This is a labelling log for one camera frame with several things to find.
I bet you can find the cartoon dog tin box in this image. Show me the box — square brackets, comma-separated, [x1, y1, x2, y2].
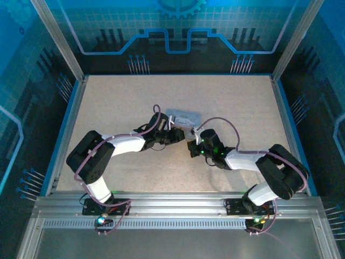
[165, 107, 203, 141]

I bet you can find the right LED circuit board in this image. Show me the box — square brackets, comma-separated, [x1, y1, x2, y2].
[244, 217, 267, 230]

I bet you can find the led circuit board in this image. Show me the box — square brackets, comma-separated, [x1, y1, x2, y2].
[94, 214, 114, 227]
[244, 217, 267, 230]

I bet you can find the left LED circuit board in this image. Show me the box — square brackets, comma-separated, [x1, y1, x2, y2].
[94, 214, 114, 227]

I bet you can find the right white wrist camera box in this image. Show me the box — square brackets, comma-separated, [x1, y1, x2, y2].
[190, 126, 204, 139]

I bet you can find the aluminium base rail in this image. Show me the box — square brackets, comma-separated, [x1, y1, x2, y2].
[31, 190, 326, 220]

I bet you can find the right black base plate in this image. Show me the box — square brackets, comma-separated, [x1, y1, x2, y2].
[224, 197, 275, 216]

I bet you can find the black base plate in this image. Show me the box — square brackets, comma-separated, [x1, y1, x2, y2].
[224, 197, 275, 216]
[82, 197, 131, 216]

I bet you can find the slotted grey cable duct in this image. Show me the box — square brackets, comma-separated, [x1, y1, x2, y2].
[42, 219, 316, 230]

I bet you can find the aluminium side rail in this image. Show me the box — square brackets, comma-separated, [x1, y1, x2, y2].
[270, 75, 312, 196]
[45, 76, 89, 196]

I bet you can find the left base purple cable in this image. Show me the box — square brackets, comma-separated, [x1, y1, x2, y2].
[94, 199, 133, 236]

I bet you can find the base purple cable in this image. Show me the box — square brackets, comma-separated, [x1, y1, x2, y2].
[94, 199, 133, 236]
[246, 201, 278, 236]

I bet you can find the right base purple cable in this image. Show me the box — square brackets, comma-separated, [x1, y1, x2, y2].
[246, 201, 278, 236]

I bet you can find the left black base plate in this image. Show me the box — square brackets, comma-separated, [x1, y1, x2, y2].
[82, 197, 131, 216]

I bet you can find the aluminium corner post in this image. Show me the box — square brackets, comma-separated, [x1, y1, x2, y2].
[271, 0, 326, 83]
[29, 0, 87, 82]

